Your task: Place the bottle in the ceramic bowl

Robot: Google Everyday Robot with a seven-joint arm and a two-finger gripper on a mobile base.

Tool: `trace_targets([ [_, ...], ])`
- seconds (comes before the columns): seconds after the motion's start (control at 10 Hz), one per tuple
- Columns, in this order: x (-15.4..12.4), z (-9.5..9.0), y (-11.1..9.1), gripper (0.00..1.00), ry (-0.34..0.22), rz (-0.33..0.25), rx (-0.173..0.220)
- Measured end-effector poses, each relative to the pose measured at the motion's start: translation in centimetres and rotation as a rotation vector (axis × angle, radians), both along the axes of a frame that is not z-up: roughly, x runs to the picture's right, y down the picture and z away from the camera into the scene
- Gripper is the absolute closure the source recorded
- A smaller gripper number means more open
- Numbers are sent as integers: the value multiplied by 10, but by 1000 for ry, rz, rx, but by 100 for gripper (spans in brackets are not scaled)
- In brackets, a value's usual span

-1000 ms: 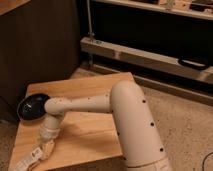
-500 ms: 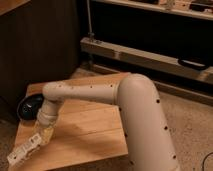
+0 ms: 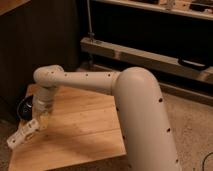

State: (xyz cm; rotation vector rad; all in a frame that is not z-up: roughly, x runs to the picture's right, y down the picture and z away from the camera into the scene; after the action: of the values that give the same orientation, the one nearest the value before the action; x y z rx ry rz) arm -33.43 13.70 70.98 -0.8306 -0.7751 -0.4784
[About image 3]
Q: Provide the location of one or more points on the clear plastic bottle white label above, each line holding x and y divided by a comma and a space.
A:
23, 133

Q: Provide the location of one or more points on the wooden table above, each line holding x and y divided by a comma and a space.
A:
83, 128

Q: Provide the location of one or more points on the metal pole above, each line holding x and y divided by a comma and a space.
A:
91, 33

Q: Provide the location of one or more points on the wooden shelf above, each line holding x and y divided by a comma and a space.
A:
169, 8

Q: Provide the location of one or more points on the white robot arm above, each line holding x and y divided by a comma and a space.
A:
145, 127

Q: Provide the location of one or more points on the dark ceramic bowl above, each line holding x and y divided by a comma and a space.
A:
24, 109

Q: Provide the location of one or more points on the grey metal beam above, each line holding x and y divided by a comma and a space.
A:
146, 59

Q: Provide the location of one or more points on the black handle object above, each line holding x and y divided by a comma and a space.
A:
192, 65

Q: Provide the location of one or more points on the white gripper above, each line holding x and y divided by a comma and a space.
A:
40, 106

